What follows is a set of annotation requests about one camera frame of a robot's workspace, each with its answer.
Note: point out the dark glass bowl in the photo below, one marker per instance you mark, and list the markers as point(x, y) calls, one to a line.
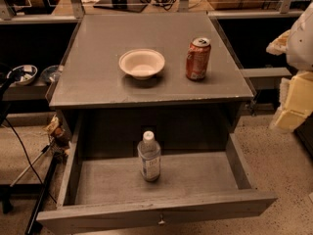
point(51, 74)

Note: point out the small metal drawer knob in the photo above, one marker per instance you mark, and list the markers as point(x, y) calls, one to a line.
point(161, 220)

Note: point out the white paper bowl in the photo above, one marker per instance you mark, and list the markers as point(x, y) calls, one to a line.
point(141, 63)

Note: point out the white bowl with items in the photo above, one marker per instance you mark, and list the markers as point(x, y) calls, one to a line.
point(23, 75)

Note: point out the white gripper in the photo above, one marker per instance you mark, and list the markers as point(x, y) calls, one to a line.
point(301, 44)

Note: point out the grey wooden cabinet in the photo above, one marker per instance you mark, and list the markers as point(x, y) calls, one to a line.
point(170, 73)

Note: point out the open grey top drawer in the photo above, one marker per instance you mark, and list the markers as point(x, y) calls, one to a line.
point(203, 172)

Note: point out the black monitor stand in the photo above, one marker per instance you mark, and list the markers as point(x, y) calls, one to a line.
point(134, 6)

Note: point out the clear plastic water bottle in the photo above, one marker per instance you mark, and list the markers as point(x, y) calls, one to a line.
point(149, 153)

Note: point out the orange soda can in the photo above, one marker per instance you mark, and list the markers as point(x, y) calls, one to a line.
point(197, 58)

